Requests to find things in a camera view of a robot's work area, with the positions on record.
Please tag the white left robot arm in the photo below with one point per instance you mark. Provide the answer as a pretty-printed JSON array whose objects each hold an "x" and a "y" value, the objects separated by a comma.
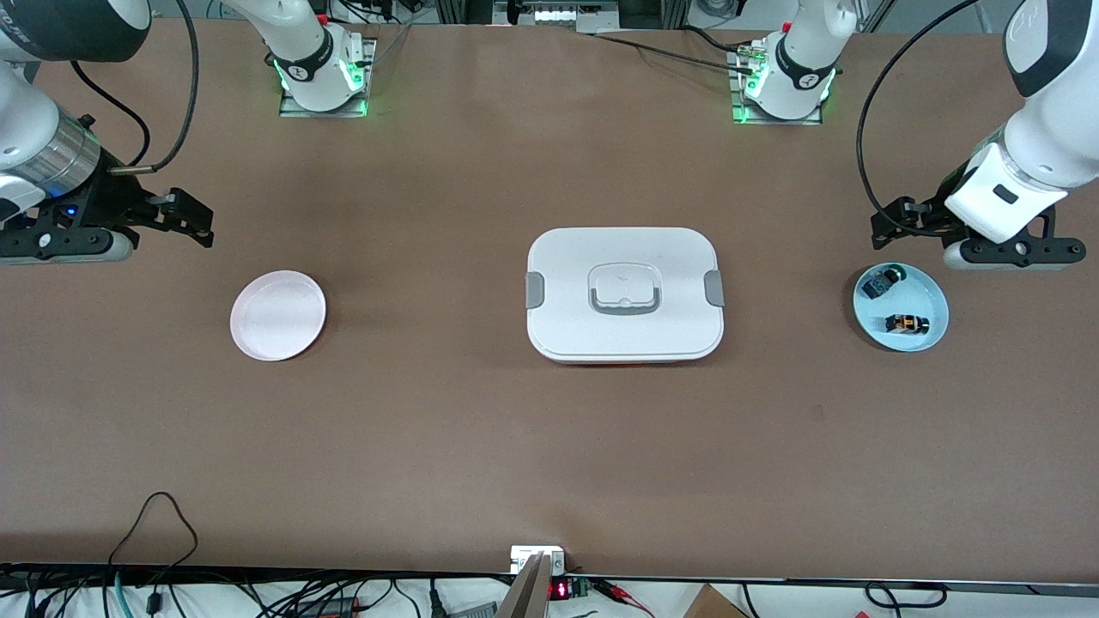
[{"x": 798, "y": 69}]

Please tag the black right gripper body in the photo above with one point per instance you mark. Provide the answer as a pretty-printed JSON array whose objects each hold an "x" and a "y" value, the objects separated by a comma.
[{"x": 114, "y": 204}]

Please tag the blue switch with green button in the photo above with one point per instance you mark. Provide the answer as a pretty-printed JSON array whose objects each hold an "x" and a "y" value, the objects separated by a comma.
[{"x": 880, "y": 283}]

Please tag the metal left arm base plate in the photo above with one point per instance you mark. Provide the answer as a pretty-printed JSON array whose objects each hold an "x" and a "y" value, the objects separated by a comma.
[{"x": 738, "y": 116}]

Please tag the circuit board with red display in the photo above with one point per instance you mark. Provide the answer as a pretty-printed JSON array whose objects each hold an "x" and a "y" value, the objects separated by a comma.
[{"x": 562, "y": 590}]

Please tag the white lit device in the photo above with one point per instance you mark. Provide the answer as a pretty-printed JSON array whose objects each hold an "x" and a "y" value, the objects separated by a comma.
[{"x": 567, "y": 14}]

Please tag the light blue round plate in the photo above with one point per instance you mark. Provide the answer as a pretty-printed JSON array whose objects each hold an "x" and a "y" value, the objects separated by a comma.
[{"x": 927, "y": 296}]

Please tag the brown cardboard piece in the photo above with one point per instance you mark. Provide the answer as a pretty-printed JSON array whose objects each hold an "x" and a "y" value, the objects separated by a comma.
[{"x": 713, "y": 605}]

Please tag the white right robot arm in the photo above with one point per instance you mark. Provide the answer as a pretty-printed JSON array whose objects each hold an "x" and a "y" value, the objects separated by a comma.
[{"x": 309, "y": 51}]

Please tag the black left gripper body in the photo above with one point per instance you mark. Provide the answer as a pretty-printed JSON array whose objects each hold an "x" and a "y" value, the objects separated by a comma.
[{"x": 934, "y": 210}]

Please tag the orange black push-button switch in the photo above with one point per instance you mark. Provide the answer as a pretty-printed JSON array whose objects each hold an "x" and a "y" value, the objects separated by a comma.
[{"x": 906, "y": 324}]

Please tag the red clip lead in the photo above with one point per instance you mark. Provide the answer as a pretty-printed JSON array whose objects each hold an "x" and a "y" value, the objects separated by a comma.
[{"x": 631, "y": 598}]

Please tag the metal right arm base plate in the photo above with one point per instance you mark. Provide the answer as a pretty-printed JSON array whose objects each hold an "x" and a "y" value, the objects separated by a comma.
[{"x": 288, "y": 107}]

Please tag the white block with grey bar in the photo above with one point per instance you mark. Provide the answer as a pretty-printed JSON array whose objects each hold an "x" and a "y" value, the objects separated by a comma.
[{"x": 528, "y": 592}]

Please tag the pink round plate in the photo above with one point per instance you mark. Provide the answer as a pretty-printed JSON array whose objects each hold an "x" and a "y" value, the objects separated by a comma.
[{"x": 279, "y": 318}]

